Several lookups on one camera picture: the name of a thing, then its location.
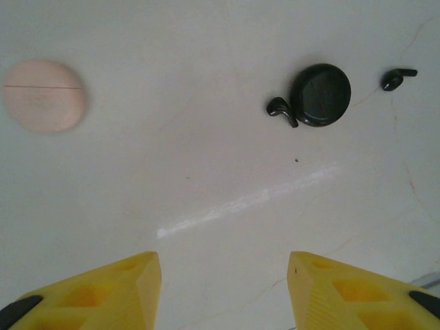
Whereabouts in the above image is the black round charging case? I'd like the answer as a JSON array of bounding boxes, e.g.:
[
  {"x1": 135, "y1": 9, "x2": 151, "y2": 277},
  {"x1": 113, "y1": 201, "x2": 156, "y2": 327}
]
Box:
[{"x1": 289, "y1": 63, "x2": 353, "y2": 129}]

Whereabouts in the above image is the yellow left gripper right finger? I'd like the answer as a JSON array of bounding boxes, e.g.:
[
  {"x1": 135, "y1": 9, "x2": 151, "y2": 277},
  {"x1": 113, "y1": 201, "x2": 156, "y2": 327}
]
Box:
[{"x1": 287, "y1": 251, "x2": 440, "y2": 330}]

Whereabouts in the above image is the black wireless earbud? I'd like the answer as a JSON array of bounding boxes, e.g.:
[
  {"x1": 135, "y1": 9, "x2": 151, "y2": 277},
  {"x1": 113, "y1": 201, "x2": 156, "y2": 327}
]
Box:
[
  {"x1": 266, "y1": 97, "x2": 298, "y2": 129},
  {"x1": 380, "y1": 68, "x2": 419, "y2": 92}
]

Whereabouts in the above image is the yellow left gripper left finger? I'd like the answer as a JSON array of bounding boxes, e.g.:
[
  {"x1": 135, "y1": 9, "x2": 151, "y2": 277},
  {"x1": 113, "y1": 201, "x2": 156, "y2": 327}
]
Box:
[{"x1": 0, "y1": 251, "x2": 163, "y2": 330}]

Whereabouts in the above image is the pink round charging case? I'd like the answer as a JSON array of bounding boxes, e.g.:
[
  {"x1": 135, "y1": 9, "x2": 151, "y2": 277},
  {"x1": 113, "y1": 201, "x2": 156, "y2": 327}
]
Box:
[{"x1": 3, "y1": 59, "x2": 91, "y2": 135}]

